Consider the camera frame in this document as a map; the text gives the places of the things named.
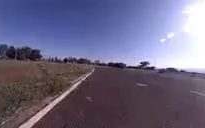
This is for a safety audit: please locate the lone flat-topped tree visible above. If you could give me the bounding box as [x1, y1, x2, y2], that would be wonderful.
[138, 60, 151, 69]

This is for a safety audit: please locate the row of trees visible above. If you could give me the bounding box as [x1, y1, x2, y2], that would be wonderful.
[0, 43, 127, 69]

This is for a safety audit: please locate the white painted edge line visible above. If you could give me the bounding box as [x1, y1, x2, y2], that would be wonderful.
[18, 68, 96, 128]

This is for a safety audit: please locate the white dashed lane line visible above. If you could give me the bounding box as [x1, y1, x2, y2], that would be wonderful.
[189, 89, 205, 100]

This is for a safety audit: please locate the dry grass field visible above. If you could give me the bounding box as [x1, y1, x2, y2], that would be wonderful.
[0, 59, 94, 126]

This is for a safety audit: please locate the pale concrete kerb strip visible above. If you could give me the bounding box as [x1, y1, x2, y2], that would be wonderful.
[0, 70, 93, 128]

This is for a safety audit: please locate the dark asphalt road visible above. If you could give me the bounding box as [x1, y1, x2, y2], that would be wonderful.
[31, 65, 205, 128]

